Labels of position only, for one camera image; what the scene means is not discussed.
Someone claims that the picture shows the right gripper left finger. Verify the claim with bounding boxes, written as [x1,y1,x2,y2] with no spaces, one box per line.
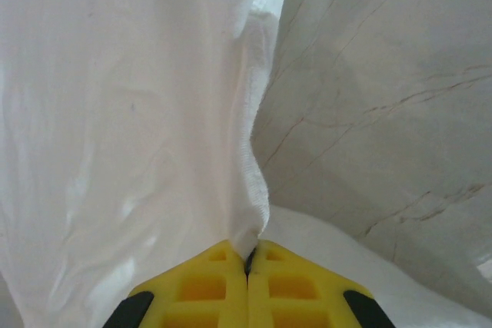
[105,239,249,328]

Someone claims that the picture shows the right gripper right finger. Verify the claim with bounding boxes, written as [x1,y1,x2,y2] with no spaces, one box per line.
[248,239,389,328]

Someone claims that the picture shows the white t-shirt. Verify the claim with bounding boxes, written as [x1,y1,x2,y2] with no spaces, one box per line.
[0,0,492,328]

